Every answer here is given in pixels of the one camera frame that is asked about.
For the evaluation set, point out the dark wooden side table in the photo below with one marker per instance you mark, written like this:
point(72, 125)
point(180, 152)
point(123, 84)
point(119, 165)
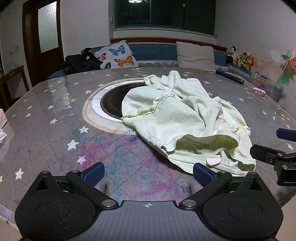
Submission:
point(13, 74)

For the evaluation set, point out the clear plastic box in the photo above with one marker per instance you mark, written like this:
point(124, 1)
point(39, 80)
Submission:
point(272, 89)

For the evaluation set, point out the pink tissue pack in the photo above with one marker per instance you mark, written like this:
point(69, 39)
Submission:
point(2, 118)

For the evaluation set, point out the black bag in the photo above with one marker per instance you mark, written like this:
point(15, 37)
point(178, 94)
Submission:
point(81, 62)

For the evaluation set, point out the round black induction cooktop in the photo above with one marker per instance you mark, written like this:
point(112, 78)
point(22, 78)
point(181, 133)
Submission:
point(113, 102)

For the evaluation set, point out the grey star-print tablecloth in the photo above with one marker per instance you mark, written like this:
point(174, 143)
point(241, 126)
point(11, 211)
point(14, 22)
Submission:
point(57, 115)

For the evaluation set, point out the orange plush toy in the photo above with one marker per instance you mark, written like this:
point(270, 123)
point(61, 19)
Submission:
point(252, 60)

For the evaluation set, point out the pink toy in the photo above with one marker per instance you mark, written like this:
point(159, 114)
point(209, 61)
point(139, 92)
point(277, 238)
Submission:
point(259, 90)

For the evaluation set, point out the dark window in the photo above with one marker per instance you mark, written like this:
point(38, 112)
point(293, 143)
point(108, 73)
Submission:
point(166, 14)

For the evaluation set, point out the blue bench sofa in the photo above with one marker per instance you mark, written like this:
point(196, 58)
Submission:
point(152, 52)

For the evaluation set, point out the plain grey pillow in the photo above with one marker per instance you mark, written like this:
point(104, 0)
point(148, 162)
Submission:
point(195, 56)

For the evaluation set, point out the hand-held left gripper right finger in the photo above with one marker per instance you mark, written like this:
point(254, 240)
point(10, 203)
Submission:
point(203, 176)

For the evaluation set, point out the butterfly print pillow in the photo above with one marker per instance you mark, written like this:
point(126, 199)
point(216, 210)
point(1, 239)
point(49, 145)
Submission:
point(115, 55)

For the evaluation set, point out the pale green garment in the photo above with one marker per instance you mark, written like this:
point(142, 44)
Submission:
point(173, 115)

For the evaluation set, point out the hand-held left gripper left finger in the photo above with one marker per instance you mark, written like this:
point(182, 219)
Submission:
point(94, 172)

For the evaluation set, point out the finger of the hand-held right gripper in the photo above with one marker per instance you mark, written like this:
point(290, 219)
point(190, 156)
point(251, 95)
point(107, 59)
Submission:
point(263, 153)
point(286, 134)

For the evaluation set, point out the wooden door with frosted glass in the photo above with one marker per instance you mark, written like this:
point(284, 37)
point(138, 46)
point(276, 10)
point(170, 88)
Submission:
point(31, 46)

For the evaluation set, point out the black remote control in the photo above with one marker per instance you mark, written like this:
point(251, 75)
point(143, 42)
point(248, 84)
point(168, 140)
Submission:
point(231, 77)

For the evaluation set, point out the white wall socket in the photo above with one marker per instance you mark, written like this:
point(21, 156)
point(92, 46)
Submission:
point(13, 49)

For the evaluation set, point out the crumpled white tissue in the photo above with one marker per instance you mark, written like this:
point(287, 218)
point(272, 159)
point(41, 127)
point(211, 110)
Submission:
point(2, 135)

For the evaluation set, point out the colourful pinwheel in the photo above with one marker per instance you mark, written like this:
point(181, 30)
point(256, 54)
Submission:
point(289, 62)

